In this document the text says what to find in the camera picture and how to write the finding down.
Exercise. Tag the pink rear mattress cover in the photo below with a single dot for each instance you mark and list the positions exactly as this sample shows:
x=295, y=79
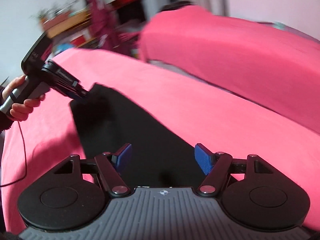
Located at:
x=271, y=67

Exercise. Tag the cluttered wooden shelf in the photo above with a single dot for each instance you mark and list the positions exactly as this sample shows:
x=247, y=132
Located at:
x=69, y=30

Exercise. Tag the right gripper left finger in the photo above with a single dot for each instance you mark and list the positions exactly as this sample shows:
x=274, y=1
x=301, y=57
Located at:
x=110, y=166

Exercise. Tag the pink mattress cover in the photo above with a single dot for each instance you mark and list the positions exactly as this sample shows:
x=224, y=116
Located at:
x=195, y=111
x=271, y=67

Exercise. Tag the black pants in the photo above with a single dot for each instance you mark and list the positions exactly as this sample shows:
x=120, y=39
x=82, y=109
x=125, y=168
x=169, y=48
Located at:
x=107, y=120

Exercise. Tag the pink front mattress cover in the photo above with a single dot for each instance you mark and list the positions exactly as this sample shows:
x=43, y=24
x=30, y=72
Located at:
x=195, y=111

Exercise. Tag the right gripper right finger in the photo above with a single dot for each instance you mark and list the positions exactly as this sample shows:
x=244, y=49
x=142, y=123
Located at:
x=215, y=167

